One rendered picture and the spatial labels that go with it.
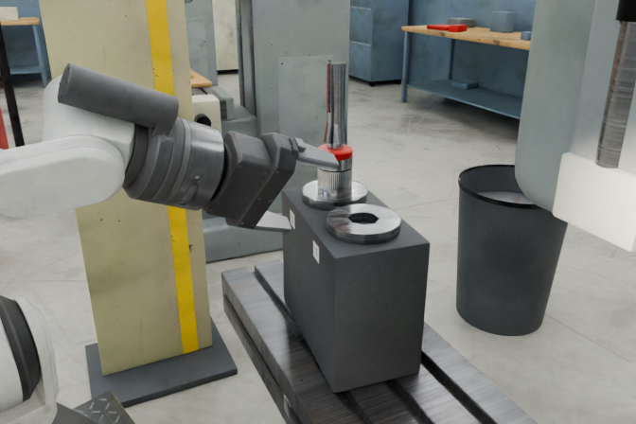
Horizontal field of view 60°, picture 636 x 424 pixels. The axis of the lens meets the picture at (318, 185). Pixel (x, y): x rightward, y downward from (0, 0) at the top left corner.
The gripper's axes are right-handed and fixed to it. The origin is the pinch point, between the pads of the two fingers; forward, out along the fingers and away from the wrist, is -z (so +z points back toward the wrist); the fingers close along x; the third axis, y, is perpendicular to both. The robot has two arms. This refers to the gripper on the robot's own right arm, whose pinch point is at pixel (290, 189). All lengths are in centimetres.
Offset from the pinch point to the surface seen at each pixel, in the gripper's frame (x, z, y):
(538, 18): 30.5, 10.6, -21.2
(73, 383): -167, -30, 73
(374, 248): 1.0, -8.1, -8.3
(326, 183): -1.5, -8.9, 5.5
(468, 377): -7.8, -26.0, -19.0
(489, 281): -65, -163, 58
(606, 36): 31.7, 14.8, -28.2
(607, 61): 31.1, 14.5, -28.8
